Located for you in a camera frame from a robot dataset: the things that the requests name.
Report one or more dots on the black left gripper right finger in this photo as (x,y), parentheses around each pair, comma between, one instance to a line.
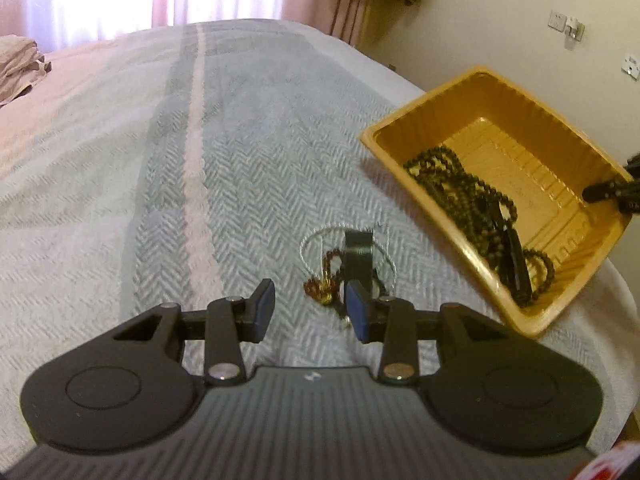
(389,320)

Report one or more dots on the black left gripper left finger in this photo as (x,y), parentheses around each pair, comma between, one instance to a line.
(230,321)

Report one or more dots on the yellow plastic tray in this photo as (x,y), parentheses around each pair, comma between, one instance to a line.
(480,139)

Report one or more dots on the grey herringbone bed blanket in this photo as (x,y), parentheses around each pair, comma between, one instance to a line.
(188,163)

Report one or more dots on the white wall socket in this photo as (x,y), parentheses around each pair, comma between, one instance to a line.
(631,66)
(568,25)

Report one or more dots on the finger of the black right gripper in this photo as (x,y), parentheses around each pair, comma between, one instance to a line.
(607,190)

